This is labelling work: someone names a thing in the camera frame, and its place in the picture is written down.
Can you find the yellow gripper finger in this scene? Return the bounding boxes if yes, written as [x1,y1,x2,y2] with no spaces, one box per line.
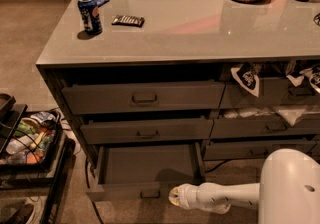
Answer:
[168,187,180,206]

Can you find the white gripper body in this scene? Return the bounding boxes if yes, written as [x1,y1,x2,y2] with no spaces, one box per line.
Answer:
[174,184,202,210]

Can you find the grey drawer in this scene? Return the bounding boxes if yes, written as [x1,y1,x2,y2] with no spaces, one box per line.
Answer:
[211,115,320,139]
[220,77,320,109]
[87,143,204,201]
[203,138,317,161]
[81,118,213,144]
[62,81,224,114]

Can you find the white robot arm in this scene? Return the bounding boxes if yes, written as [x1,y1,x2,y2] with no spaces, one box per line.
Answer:
[168,149,320,224]

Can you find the clear plastic bags in drawer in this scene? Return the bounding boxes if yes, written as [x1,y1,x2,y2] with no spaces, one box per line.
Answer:
[222,105,320,126]

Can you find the grey drawer cabinet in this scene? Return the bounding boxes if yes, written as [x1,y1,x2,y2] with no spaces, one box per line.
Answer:
[37,0,320,162]

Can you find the black cart rack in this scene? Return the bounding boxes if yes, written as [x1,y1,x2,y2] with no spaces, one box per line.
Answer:
[0,93,75,224]

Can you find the black tray of snacks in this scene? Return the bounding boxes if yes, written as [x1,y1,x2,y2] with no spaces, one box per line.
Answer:
[0,110,62,170]

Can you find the dark snack bar wrapper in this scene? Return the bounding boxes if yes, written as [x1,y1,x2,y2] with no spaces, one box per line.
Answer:
[112,15,145,28]

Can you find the blue pepsi can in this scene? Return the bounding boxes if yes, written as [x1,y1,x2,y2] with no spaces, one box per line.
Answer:
[77,0,110,35]

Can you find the black floor cable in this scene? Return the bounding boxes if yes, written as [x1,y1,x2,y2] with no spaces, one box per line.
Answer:
[83,157,104,224]

